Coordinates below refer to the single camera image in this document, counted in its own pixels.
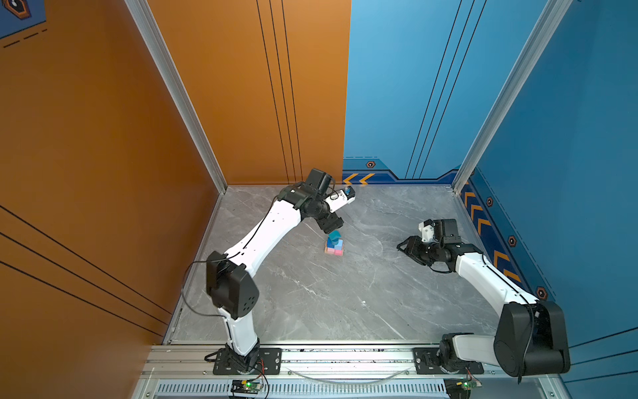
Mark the left aluminium corner post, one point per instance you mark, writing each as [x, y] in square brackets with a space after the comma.
[151, 34]

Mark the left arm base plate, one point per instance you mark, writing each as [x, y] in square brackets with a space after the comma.
[262, 359]

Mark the aluminium front rail frame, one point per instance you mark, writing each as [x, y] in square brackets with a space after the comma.
[327, 370]

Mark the left green circuit board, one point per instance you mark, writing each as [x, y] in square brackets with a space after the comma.
[247, 388]

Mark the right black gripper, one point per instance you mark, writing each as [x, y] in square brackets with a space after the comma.
[412, 247]

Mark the right green circuit board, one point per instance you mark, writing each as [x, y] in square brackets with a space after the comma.
[461, 388]

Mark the aluminium corner post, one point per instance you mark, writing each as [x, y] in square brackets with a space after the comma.
[151, 34]
[543, 31]

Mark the right aluminium corner post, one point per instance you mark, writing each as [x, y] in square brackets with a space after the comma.
[543, 31]

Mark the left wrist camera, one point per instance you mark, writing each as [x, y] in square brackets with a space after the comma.
[339, 199]

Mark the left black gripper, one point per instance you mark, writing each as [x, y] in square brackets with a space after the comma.
[330, 223]

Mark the green circuit board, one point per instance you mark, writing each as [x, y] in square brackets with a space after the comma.
[461, 388]
[247, 388]

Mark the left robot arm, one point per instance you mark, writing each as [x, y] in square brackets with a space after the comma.
[230, 275]

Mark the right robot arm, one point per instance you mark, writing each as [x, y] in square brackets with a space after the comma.
[531, 337]

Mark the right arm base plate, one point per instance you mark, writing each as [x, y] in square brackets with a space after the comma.
[429, 361]

